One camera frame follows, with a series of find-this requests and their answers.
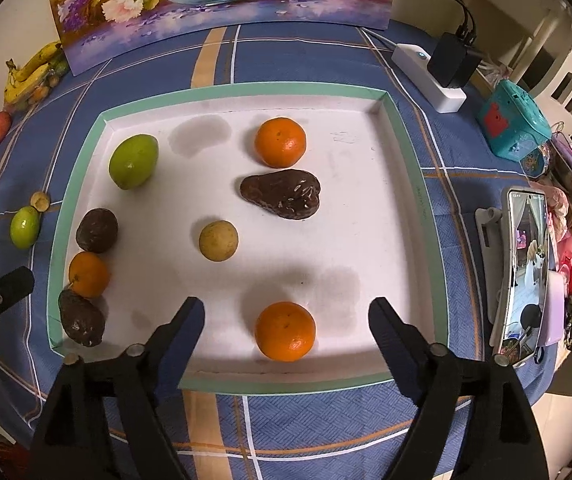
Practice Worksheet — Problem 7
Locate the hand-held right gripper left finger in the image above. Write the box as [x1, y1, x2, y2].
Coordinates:
[28, 296, 205, 480]

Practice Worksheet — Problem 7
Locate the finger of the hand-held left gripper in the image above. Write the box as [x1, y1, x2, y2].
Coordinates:
[0, 266, 36, 332]

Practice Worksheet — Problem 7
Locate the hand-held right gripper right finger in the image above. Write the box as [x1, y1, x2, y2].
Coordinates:
[369, 297, 550, 480]

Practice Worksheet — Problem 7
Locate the small green fruit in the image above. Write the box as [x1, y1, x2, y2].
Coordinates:
[10, 206, 42, 250]

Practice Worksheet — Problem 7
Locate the small dark avocado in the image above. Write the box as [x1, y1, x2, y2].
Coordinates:
[75, 208, 119, 254]
[58, 288, 106, 347]

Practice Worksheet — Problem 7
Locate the orange tangerine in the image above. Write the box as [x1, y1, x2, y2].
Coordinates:
[68, 252, 111, 299]
[254, 117, 307, 169]
[254, 301, 317, 363]

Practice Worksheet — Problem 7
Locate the small yellow round fruit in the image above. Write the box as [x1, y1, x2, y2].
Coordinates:
[199, 219, 240, 262]

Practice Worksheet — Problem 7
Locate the white tray with teal rim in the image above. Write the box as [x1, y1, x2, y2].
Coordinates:
[46, 85, 450, 395]

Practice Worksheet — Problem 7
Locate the large green fruit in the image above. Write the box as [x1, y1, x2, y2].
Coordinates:
[108, 133, 159, 191]

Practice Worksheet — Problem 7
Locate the large dark avocado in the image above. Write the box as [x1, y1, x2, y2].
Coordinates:
[239, 168, 322, 221]

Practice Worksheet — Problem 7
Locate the blue plaid tablecloth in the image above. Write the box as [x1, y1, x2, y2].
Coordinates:
[0, 22, 566, 480]

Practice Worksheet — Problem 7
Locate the white phone stand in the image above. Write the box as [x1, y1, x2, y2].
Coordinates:
[474, 206, 506, 348]

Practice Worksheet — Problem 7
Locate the smartphone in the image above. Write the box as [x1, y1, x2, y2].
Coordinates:
[496, 185, 552, 370]

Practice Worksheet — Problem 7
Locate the lilac flat case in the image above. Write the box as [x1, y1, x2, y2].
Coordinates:
[536, 270, 567, 347]

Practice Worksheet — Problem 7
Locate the yellow banana bunch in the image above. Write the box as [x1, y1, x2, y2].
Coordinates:
[4, 41, 66, 107]

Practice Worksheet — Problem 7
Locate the teal toy box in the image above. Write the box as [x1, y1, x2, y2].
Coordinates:
[476, 79, 552, 169]

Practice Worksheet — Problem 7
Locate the white power strip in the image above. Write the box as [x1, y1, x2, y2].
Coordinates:
[391, 43, 468, 114]

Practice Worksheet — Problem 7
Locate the black power adapter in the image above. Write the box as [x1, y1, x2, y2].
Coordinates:
[426, 32, 485, 90]

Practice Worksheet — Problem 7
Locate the flower painting canvas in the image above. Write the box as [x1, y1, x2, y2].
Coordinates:
[45, 0, 399, 77]

